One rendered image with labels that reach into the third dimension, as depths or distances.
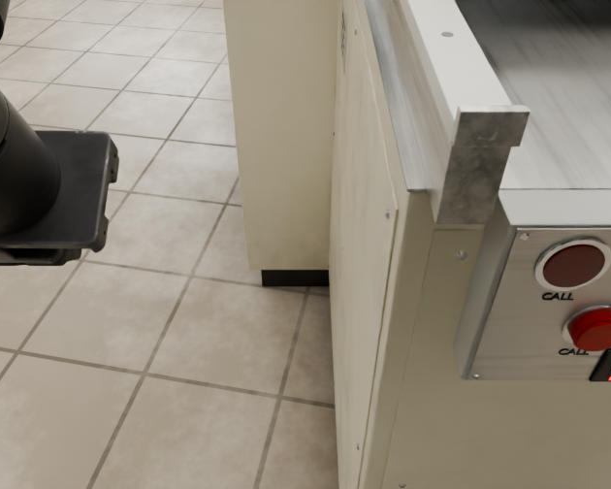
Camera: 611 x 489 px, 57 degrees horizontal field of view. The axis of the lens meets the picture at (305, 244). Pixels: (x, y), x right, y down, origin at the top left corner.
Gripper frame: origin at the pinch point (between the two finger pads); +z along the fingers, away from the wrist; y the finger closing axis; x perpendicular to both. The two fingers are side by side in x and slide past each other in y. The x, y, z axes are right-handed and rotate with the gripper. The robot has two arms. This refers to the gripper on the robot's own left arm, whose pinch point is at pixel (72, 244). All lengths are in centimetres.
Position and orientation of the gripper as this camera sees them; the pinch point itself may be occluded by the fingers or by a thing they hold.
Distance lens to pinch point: 40.7
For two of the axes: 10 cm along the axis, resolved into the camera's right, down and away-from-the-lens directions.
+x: -0.1, 9.4, -3.4
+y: -10.0, -0.1, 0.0
